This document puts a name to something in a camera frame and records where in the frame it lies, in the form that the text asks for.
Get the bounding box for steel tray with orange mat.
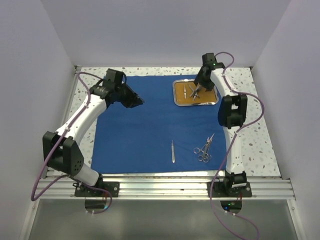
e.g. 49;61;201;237
172;79;219;107

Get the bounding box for blue surgical drape cloth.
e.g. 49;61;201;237
91;75;227;174

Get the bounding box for steel scalpel handle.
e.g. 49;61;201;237
189;84;202;102
188;85;199;99
171;140;176;164

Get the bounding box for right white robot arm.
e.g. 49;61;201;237
194;53;248;197

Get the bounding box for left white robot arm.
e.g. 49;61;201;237
42;68;144;197

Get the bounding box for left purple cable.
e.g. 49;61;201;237
30;71;113;215

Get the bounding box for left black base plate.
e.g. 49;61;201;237
72;176;120;198

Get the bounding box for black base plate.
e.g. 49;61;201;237
72;176;120;198
206;171;253;198

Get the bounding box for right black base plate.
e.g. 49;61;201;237
206;171;253;198

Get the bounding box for aluminium mounting rail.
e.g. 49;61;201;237
32;174;293;201

